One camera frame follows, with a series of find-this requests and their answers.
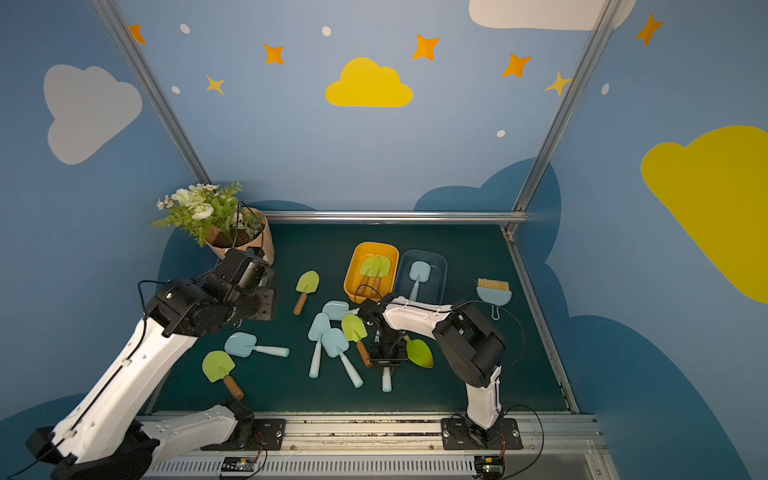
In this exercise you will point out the green shovel wooden handle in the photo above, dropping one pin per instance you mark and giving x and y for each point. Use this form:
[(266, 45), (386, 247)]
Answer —
[(355, 331), (307, 284), (383, 271), (369, 268)]

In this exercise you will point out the blue dustpan brush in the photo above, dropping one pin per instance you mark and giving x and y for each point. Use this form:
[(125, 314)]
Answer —
[(494, 292)]

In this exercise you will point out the yellow storage box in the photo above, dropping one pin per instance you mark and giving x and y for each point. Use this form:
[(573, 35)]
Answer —
[(353, 277)]

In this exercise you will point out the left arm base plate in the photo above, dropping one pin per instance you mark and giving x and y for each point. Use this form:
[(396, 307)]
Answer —
[(270, 433)]

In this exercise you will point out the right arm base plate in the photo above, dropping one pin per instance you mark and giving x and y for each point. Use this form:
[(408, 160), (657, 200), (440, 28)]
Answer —
[(459, 433)]

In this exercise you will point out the right controller board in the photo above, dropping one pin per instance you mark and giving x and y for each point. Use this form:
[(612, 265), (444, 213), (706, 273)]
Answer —
[(489, 467)]

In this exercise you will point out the blue-grey storage box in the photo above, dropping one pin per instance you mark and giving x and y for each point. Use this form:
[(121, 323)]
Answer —
[(431, 289)]

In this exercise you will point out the blue shovel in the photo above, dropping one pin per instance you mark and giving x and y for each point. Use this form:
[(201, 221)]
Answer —
[(320, 324), (419, 273), (241, 344), (335, 345), (386, 384)]

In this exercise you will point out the terracotta pot with flowers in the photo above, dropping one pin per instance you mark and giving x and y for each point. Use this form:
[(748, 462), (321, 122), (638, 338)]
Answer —
[(214, 216)]

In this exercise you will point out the green trowel yellow handle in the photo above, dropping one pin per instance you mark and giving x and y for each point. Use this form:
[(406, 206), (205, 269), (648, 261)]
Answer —
[(419, 353)]

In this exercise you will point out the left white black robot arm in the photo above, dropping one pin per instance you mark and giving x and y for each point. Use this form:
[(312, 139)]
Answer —
[(102, 439)]

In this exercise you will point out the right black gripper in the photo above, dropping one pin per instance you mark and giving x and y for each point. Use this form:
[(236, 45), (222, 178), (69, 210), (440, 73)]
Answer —
[(388, 354)]

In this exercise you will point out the aluminium front rail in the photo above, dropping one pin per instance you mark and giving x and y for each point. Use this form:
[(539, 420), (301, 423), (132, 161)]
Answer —
[(408, 446)]

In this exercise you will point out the left controller board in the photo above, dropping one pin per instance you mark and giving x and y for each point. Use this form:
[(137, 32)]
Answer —
[(238, 467)]

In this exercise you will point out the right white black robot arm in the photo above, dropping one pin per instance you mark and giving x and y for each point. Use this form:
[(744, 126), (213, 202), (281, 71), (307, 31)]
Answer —
[(473, 347)]

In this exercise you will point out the green shovel corner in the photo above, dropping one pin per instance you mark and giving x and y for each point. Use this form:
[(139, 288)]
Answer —
[(217, 366)]

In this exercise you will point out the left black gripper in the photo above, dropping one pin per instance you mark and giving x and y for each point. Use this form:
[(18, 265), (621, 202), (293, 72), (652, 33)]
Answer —
[(261, 303)]

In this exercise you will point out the green shovel wooden handle back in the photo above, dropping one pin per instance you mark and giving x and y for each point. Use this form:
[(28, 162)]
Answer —
[(307, 284)]

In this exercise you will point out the controller board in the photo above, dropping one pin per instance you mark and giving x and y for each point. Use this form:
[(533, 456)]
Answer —
[(489, 467), (238, 467)]

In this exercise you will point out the blue shovel lying sideways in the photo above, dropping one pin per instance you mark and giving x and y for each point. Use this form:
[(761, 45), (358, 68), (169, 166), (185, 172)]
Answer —
[(337, 310)]

